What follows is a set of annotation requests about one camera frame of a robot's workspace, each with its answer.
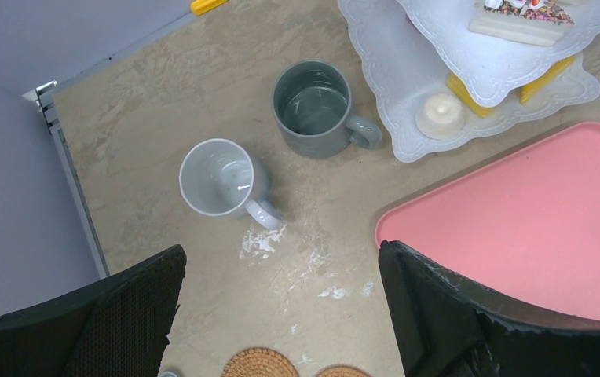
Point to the white small cup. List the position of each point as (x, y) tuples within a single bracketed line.
[(219, 177)]

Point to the yellow triangular sprinkle cake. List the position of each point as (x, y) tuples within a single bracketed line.
[(530, 89)]

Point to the pink serving tray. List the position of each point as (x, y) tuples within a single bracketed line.
[(527, 225)]

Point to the yellow handled screwdriver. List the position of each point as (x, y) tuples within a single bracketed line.
[(200, 7)]

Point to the white three-tier cake stand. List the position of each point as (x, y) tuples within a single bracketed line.
[(409, 48)]

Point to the round waffle coaster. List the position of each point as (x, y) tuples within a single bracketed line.
[(341, 371), (259, 362)]

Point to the grey mug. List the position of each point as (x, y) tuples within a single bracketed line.
[(312, 105)]

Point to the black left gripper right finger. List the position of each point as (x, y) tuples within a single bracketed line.
[(447, 324)]

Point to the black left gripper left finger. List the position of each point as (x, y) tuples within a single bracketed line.
[(117, 326)]

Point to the yellow rectangular cake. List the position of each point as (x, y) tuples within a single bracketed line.
[(456, 85)]

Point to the white triangular fruit cake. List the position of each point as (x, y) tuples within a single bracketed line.
[(538, 23)]

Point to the white round cake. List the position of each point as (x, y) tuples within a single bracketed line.
[(441, 116)]

